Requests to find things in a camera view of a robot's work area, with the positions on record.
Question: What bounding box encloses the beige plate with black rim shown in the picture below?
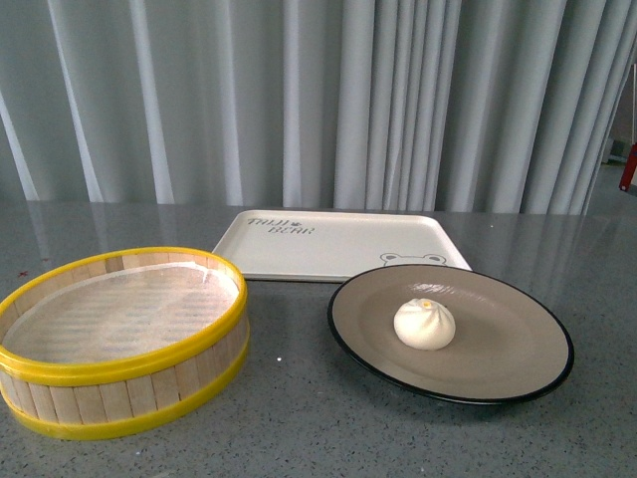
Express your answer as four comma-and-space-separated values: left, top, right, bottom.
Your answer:
327, 264, 574, 405

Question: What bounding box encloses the white steamer liner cloth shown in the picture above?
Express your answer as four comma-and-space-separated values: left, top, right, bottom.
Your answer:
3, 262, 239, 363

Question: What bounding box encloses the red object in background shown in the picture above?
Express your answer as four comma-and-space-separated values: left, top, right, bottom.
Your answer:
618, 143, 637, 192

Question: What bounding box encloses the grey pleated curtain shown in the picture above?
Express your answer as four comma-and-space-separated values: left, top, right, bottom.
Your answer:
1, 1, 636, 214

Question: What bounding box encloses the cream bear print tray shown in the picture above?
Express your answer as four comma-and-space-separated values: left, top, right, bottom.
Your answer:
213, 210, 470, 283

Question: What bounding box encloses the white steamed bun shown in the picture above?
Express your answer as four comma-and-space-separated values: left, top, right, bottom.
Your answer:
393, 299, 456, 351

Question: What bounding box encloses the yellow rimmed wooden steamer basket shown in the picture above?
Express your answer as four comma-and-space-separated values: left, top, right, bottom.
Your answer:
1, 247, 250, 440

